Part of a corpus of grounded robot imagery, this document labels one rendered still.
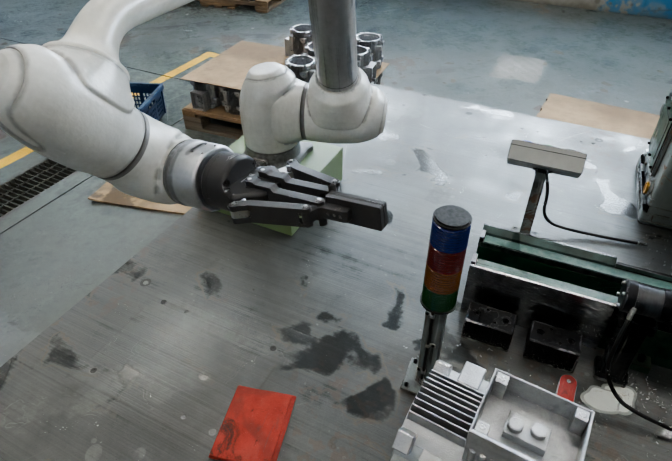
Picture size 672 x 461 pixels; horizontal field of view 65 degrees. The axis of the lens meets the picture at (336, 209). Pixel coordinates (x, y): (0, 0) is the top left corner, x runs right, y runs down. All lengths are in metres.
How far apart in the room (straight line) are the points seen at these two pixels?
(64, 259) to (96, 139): 2.21
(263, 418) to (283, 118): 0.73
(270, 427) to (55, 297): 1.76
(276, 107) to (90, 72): 0.78
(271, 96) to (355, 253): 0.45
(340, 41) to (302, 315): 0.61
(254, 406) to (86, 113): 0.65
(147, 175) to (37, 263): 2.20
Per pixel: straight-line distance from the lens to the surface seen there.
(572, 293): 1.18
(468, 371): 0.81
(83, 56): 0.67
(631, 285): 1.07
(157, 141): 0.71
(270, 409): 1.07
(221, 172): 0.65
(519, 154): 1.33
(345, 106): 1.31
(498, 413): 0.73
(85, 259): 2.80
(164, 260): 1.41
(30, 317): 2.62
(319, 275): 1.31
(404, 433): 0.72
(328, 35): 1.19
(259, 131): 1.42
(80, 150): 0.66
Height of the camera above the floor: 1.71
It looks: 37 degrees down
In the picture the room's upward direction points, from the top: straight up
